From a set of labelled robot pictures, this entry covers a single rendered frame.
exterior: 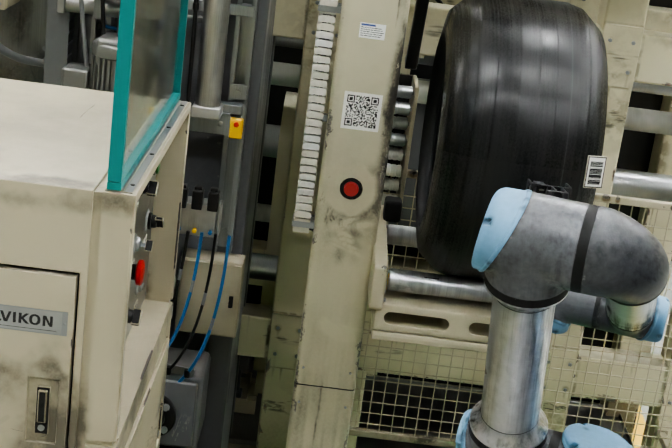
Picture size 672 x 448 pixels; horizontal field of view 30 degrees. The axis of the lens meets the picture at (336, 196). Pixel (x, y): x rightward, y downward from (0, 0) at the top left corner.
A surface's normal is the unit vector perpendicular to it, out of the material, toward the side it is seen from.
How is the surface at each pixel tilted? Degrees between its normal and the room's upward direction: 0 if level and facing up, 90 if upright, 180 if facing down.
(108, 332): 90
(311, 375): 90
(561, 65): 46
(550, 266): 105
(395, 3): 90
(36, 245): 90
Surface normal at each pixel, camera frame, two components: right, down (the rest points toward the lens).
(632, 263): 0.39, 0.16
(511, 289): -0.51, 0.51
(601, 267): -0.11, 0.30
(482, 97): -0.23, -0.20
